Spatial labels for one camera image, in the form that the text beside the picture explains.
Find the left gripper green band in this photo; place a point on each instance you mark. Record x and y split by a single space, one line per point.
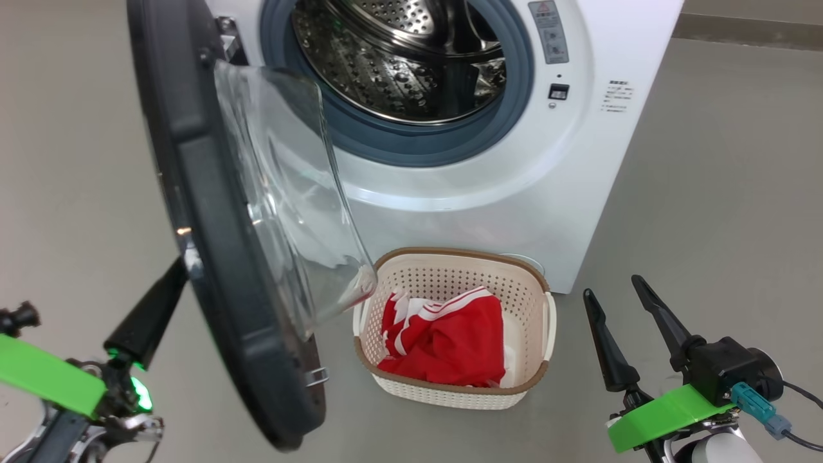
51 379

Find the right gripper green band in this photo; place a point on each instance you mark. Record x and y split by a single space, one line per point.
656 421

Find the dark grey glass washer door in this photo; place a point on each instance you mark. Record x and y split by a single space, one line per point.
199 193

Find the red basketball jersey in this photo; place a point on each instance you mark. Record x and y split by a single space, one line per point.
463 347

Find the white front-load washing machine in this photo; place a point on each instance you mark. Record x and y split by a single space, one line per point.
546 180

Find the cream perforated laundry basket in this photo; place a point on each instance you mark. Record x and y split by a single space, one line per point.
450 273

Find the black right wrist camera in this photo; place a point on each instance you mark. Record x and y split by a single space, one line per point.
720 366

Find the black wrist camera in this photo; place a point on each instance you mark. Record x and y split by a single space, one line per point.
16 318
720 366

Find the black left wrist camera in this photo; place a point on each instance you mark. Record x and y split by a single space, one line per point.
16 318

